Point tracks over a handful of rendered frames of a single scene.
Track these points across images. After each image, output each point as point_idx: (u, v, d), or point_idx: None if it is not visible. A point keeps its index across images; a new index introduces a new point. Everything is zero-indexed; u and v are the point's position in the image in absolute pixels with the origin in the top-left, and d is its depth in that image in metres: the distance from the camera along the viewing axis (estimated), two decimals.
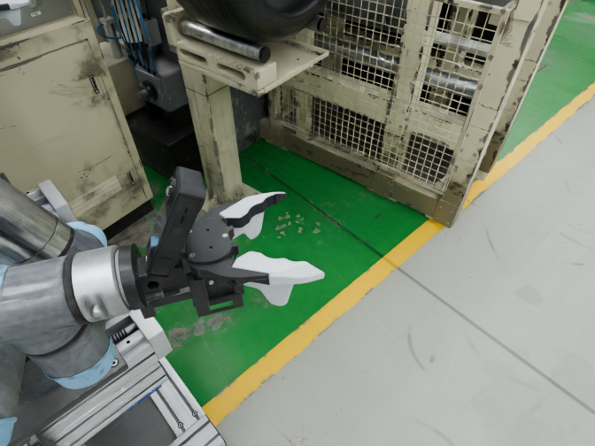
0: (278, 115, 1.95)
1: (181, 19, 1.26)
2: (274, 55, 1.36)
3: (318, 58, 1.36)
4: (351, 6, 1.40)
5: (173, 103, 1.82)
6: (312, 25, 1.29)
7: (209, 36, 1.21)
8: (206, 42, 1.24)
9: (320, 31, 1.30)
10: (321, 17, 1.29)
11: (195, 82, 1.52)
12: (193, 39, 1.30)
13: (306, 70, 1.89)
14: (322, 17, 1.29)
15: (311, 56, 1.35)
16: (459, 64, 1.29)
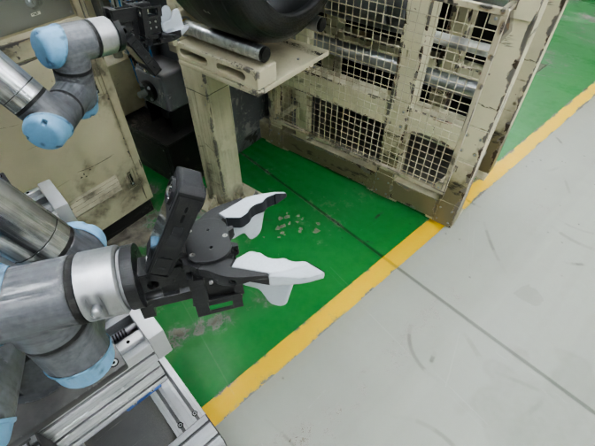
0: (278, 115, 1.95)
1: (181, 19, 1.26)
2: (274, 55, 1.36)
3: (318, 58, 1.36)
4: (351, 6, 1.40)
5: (173, 103, 1.82)
6: (317, 15, 1.29)
7: (218, 30, 1.23)
8: (206, 28, 1.22)
9: (320, 20, 1.28)
10: (323, 26, 1.32)
11: (195, 82, 1.52)
12: (193, 39, 1.30)
13: (306, 70, 1.89)
14: (321, 28, 1.32)
15: (311, 56, 1.35)
16: (459, 64, 1.29)
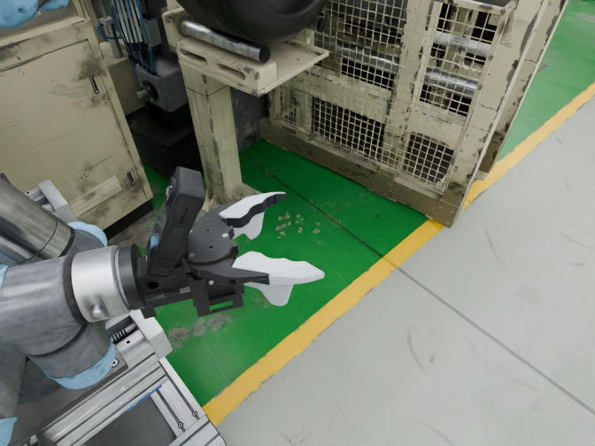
0: (278, 115, 1.95)
1: (181, 19, 1.26)
2: (274, 55, 1.36)
3: (318, 58, 1.36)
4: (351, 6, 1.40)
5: (173, 103, 1.82)
6: (314, 30, 1.32)
7: (210, 42, 1.23)
8: None
9: (324, 28, 1.31)
10: (317, 22, 1.28)
11: (195, 82, 1.52)
12: (193, 40, 1.30)
13: (306, 70, 1.89)
14: (317, 20, 1.28)
15: (311, 56, 1.35)
16: (459, 64, 1.29)
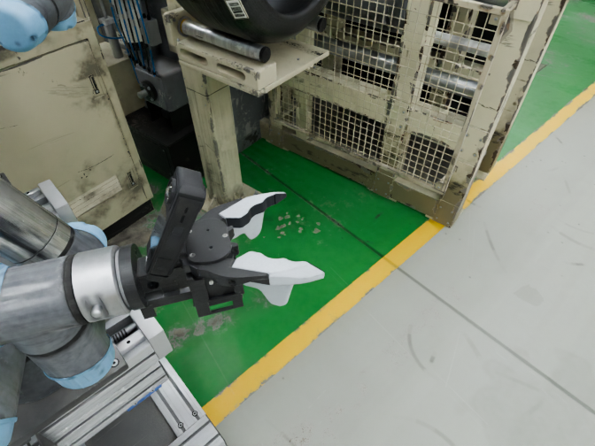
0: (278, 115, 1.95)
1: (181, 19, 1.26)
2: (274, 55, 1.36)
3: (318, 58, 1.36)
4: (351, 6, 1.40)
5: (173, 103, 1.82)
6: (312, 29, 1.31)
7: (209, 37, 1.21)
8: (207, 42, 1.25)
9: (322, 31, 1.31)
10: (319, 19, 1.28)
11: (195, 82, 1.52)
12: (193, 39, 1.30)
13: (306, 70, 1.89)
14: (320, 17, 1.28)
15: (311, 56, 1.35)
16: (459, 64, 1.29)
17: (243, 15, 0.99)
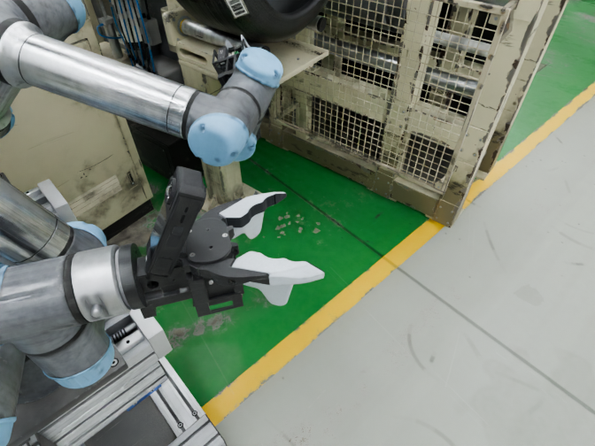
0: (278, 115, 1.95)
1: (181, 19, 1.26)
2: (274, 55, 1.36)
3: (318, 58, 1.36)
4: (351, 5, 1.40)
5: None
6: (312, 29, 1.31)
7: (209, 37, 1.21)
8: (207, 42, 1.25)
9: (322, 30, 1.31)
10: (319, 18, 1.28)
11: (195, 82, 1.52)
12: (193, 39, 1.30)
13: (306, 70, 1.89)
14: (319, 17, 1.28)
15: (311, 56, 1.35)
16: (459, 64, 1.29)
17: (243, 11, 1.00)
